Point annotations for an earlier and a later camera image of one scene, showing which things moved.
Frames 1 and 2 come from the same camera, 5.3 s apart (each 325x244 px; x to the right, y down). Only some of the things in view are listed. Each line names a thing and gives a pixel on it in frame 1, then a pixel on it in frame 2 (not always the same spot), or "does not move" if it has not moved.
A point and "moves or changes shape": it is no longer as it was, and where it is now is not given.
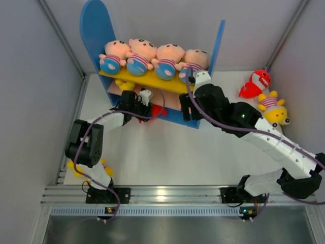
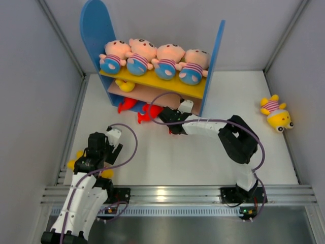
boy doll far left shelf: [116, 52] does not move
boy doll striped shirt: [169, 56] does not move
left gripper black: [147, 110] to [111, 157]
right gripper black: [187, 103] to [176, 110]
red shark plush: [157, 111] does not move
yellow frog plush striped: [271, 109] moves or changes shape
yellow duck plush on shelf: [124, 85] does not move
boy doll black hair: [143, 52] does not move
